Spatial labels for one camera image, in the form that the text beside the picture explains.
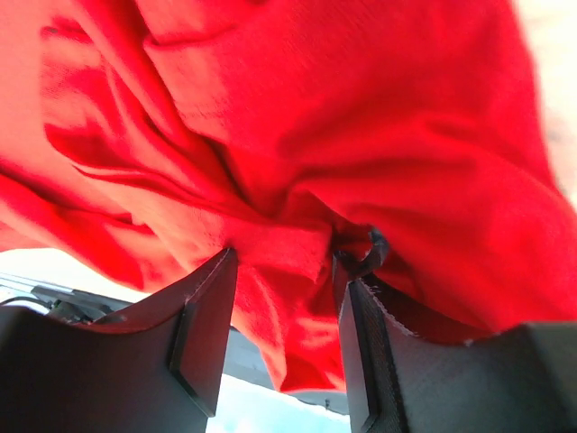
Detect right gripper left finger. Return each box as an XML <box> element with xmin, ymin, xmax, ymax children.
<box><xmin>1</xmin><ymin>249</ymin><xmax>238</xmax><ymax>432</ymax></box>

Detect red t shirt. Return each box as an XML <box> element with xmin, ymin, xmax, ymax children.
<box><xmin>1</xmin><ymin>1</ymin><xmax>576</xmax><ymax>392</ymax></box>

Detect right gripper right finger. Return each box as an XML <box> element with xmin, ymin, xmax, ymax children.
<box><xmin>333</xmin><ymin>229</ymin><xmax>576</xmax><ymax>432</ymax></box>

